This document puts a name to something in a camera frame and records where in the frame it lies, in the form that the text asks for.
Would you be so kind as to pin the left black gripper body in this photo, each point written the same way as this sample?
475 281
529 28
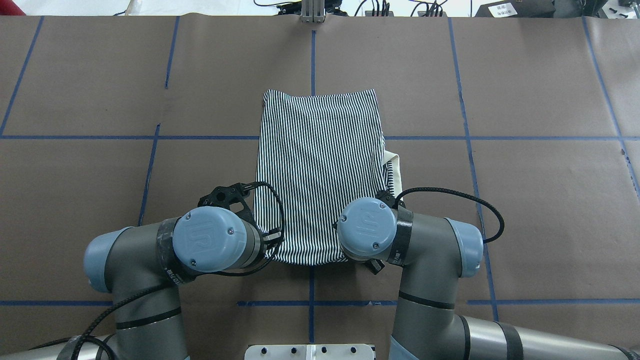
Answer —
270 237

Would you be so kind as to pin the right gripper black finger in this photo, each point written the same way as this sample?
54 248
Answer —
376 266

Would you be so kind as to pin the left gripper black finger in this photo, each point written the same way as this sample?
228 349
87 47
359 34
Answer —
273 238

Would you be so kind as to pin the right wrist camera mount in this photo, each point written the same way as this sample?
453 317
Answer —
391 201

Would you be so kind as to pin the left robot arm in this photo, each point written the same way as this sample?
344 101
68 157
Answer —
143 268

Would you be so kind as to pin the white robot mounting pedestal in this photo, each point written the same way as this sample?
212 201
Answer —
331 351

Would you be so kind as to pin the black box with label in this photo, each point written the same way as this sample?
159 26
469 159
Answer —
517 9

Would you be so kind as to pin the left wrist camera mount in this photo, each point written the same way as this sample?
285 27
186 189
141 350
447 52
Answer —
232 198

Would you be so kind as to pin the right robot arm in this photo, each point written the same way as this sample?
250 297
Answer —
434 253

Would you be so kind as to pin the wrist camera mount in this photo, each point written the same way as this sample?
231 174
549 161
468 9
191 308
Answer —
391 201
232 198

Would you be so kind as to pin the aluminium frame post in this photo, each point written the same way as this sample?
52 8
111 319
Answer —
313 11

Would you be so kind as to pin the striped polo shirt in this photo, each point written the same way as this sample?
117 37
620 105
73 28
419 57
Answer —
319 153

